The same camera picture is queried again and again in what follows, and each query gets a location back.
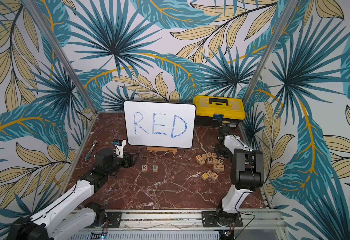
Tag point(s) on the aluminium front rail frame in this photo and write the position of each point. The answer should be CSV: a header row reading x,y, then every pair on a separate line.
x,y
258,224

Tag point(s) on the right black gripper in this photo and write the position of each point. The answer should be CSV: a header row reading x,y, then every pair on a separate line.
x,y
221,132

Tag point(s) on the white dry-erase board RED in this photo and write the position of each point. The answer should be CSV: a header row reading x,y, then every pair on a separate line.
x,y
169,125

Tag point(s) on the wooden letter block front left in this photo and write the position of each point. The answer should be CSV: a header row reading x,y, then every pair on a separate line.
x,y
205,176

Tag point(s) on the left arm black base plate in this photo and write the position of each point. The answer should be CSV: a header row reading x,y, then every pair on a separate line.
x,y
112,219

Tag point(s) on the yellow black toolbox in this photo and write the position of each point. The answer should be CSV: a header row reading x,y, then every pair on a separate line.
x,y
218,111

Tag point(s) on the wooden board easel stand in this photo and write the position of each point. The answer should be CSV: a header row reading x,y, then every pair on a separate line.
x,y
162,149

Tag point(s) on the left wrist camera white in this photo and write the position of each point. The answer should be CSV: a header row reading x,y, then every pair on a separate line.
x,y
119,147

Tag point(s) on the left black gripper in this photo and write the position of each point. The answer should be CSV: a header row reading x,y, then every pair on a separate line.
x,y
132,162

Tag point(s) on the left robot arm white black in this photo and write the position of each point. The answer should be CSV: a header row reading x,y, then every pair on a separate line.
x,y
55,222

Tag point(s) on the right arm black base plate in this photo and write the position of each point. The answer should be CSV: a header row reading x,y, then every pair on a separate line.
x,y
214,219

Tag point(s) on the teal handled ratchet wrench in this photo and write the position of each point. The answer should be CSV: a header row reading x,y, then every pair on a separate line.
x,y
88,155

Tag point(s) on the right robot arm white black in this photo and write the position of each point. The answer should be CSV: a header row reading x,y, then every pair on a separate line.
x,y
246,175

